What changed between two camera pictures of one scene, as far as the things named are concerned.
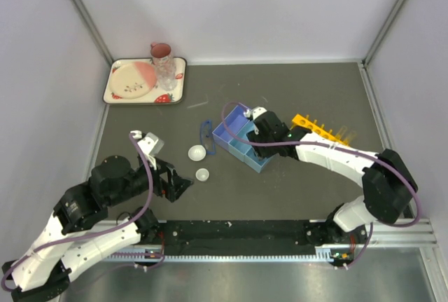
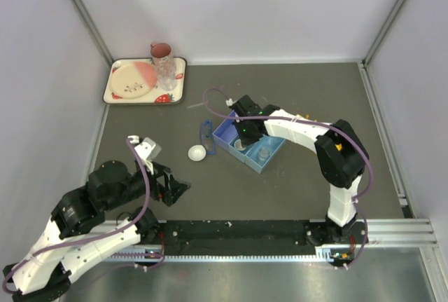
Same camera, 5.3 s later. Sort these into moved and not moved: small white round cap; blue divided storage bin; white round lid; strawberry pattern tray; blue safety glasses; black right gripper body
Moved: black right gripper body; small white round cap
Not moved: blue divided storage bin; white round lid; blue safety glasses; strawberry pattern tray
